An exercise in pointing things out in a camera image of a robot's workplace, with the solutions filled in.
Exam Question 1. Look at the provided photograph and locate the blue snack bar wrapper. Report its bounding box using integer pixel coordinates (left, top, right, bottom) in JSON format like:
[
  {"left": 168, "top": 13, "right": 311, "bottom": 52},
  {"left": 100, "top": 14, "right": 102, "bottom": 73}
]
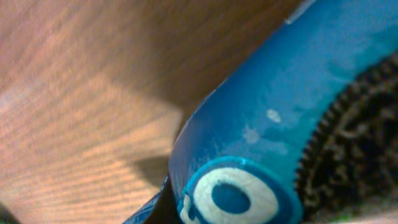
[{"left": 127, "top": 0, "right": 397, "bottom": 224}]

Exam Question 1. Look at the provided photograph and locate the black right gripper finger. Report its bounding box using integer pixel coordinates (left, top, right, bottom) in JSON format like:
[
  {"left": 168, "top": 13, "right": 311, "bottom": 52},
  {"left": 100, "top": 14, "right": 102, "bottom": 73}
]
[{"left": 144, "top": 178, "right": 183, "bottom": 224}]

